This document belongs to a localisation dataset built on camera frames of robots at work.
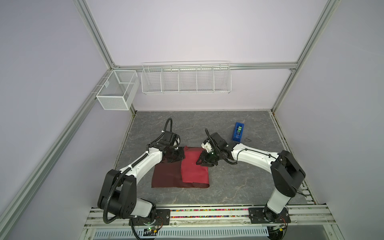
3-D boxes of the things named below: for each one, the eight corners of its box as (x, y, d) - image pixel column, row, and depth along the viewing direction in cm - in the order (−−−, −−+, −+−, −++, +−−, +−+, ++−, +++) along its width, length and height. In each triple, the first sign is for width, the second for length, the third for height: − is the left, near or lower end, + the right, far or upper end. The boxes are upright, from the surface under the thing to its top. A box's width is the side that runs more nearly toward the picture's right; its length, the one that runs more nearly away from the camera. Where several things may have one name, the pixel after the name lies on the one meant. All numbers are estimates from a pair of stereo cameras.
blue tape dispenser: (231, 144, 104) (232, 138, 98) (234, 127, 113) (236, 121, 108) (239, 146, 102) (241, 141, 97) (242, 129, 112) (244, 123, 106)
